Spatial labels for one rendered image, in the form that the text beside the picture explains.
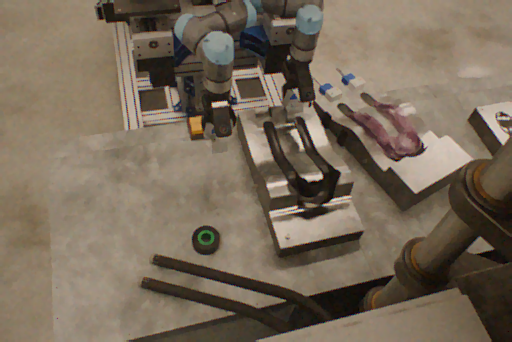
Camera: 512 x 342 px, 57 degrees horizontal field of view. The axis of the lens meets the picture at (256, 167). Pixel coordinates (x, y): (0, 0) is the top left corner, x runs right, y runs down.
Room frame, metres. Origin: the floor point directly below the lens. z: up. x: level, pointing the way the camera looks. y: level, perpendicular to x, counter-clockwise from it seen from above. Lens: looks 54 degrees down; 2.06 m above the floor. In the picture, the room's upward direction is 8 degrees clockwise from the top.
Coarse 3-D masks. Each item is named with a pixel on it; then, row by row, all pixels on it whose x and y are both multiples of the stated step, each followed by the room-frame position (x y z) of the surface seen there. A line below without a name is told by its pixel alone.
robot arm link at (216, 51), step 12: (216, 36) 0.92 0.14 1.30; (228, 36) 0.92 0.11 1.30; (204, 48) 0.89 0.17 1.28; (216, 48) 0.87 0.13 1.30; (228, 48) 0.89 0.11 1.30; (204, 60) 0.88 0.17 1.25; (216, 60) 0.87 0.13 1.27; (228, 60) 0.88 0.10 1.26; (204, 72) 0.89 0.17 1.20; (216, 72) 0.87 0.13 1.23; (228, 72) 0.88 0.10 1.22
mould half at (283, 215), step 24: (240, 120) 1.02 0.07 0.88; (264, 120) 1.03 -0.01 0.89; (288, 120) 1.05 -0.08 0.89; (312, 120) 1.07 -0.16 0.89; (264, 144) 0.94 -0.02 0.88; (288, 144) 0.95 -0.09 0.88; (264, 168) 0.83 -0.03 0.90; (312, 168) 0.84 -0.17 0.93; (336, 168) 0.85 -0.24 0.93; (264, 192) 0.76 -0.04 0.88; (288, 192) 0.74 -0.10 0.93; (336, 192) 0.79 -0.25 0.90; (288, 216) 0.70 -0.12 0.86; (312, 216) 0.71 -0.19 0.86; (336, 216) 0.72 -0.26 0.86; (288, 240) 0.62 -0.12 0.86; (312, 240) 0.63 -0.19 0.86; (336, 240) 0.66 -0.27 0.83
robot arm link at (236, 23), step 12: (216, 0) 1.06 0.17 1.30; (228, 0) 1.06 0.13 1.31; (240, 0) 1.08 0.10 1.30; (216, 12) 1.04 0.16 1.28; (228, 12) 1.04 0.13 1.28; (240, 12) 1.05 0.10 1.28; (252, 12) 1.07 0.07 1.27; (228, 24) 1.01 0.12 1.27; (240, 24) 1.04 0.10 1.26; (252, 24) 1.07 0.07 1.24
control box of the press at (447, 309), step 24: (456, 288) 0.27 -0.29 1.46; (384, 312) 0.22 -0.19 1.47; (408, 312) 0.23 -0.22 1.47; (432, 312) 0.23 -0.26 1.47; (456, 312) 0.24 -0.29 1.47; (288, 336) 0.18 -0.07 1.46; (312, 336) 0.18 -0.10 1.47; (336, 336) 0.18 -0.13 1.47; (360, 336) 0.19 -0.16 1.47; (384, 336) 0.19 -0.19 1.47; (408, 336) 0.20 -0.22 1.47; (432, 336) 0.20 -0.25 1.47; (456, 336) 0.20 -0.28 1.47; (480, 336) 0.21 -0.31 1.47
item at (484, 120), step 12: (480, 108) 1.26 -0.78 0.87; (492, 108) 1.27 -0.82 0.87; (504, 108) 1.27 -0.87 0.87; (468, 120) 1.25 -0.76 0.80; (480, 120) 1.21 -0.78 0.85; (492, 120) 1.20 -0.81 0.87; (504, 120) 1.23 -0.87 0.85; (480, 132) 1.19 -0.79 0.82; (492, 132) 1.15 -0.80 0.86; (504, 132) 1.16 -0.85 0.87; (492, 144) 1.12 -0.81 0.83
